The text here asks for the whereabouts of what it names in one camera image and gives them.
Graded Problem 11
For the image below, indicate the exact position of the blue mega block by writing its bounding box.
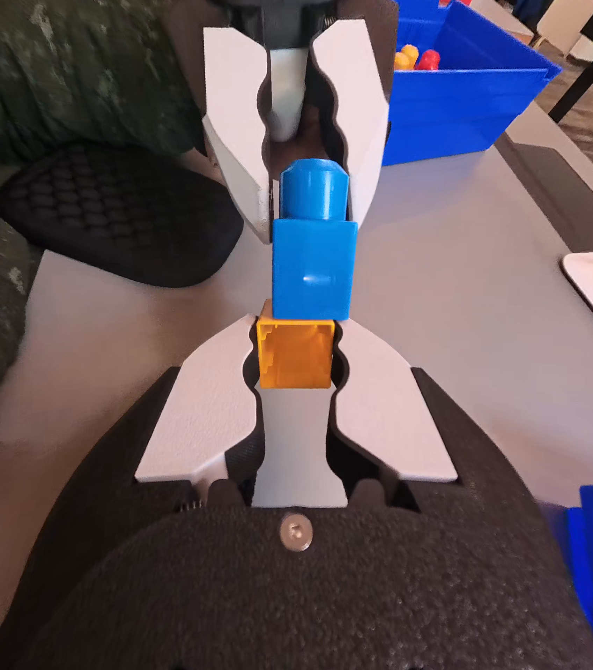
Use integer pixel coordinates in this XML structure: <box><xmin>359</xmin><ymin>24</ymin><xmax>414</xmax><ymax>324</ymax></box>
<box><xmin>272</xmin><ymin>158</ymin><xmax>359</xmax><ymax>321</ymax></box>

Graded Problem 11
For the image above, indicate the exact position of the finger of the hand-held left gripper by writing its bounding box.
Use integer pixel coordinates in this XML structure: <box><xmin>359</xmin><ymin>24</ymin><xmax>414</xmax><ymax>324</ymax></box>
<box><xmin>203</xmin><ymin>26</ymin><xmax>277</xmax><ymax>246</ymax></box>
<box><xmin>304</xmin><ymin>18</ymin><xmax>391</xmax><ymax>236</ymax></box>

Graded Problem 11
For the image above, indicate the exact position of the person's left forearm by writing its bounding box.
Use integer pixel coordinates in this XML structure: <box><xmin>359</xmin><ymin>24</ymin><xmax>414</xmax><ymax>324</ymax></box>
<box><xmin>0</xmin><ymin>0</ymin><xmax>208</xmax><ymax>164</ymax></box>

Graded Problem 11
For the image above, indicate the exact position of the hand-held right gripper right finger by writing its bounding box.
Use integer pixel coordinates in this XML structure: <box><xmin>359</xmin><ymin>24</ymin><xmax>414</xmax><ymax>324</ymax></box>
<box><xmin>327</xmin><ymin>319</ymin><xmax>459</xmax><ymax>482</ymax></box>

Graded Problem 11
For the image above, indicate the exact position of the dark wooden desk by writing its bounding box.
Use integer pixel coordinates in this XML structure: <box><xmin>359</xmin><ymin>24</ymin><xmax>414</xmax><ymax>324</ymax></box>
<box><xmin>548</xmin><ymin>0</ymin><xmax>593</xmax><ymax>124</ymax></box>

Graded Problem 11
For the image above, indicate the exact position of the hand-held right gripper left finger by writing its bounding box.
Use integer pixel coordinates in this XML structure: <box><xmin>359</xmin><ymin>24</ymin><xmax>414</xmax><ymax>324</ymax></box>
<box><xmin>134</xmin><ymin>313</ymin><xmax>267</xmax><ymax>489</ymax></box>

